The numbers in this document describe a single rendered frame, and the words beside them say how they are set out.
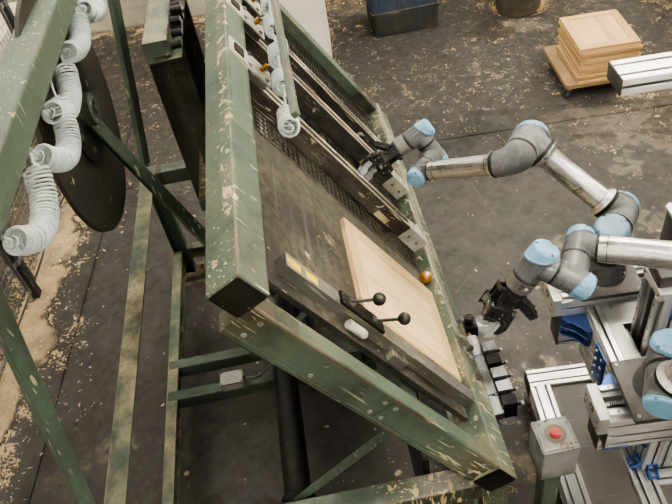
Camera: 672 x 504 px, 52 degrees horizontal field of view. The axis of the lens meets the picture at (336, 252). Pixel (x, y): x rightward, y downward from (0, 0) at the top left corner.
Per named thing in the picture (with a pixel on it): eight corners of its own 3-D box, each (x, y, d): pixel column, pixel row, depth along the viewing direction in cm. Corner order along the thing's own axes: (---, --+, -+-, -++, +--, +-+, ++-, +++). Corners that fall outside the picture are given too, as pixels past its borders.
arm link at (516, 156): (529, 184, 232) (411, 193, 264) (540, 165, 238) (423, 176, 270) (518, 156, 226) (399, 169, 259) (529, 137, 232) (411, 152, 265)
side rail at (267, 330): (470, 481, 218) (500, 467, 214) (218, 333, 153) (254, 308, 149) (465, 464, 222) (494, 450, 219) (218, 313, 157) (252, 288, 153)
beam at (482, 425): (489, 493, 225) (518, 479, 221) (471, 482, 218) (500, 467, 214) (371, 127, 384) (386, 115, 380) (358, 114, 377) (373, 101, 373)
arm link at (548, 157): (615, 246, 245) (496, 152, 244) (626, 220, 253) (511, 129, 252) (640, 231, 235) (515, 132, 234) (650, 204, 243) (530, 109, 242)
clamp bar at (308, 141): (415, 255, 288) (462, 224, 280) (206, 70, 218) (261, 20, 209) (410, 239, 296) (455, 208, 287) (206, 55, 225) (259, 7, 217)
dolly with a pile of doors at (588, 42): (635, 91, 499) (645, 40, 471) (563, 103, 502) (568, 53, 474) (606, 51, 544) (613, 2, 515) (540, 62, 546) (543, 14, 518)
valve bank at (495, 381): (529, 439, 256) (532, 404, 239) (491, 447, 256) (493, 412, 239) (489, 337, 292) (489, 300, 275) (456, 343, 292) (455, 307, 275)
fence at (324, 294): (464, 407, 234) (474, 401, 233) (275, 273, 178) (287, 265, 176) (460, 395, 238) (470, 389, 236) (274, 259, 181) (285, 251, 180)
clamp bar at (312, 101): (398, 202, 314) (440, 172, 305) (206, 21, 244) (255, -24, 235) (393, 189, 321) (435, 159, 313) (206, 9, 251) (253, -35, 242)
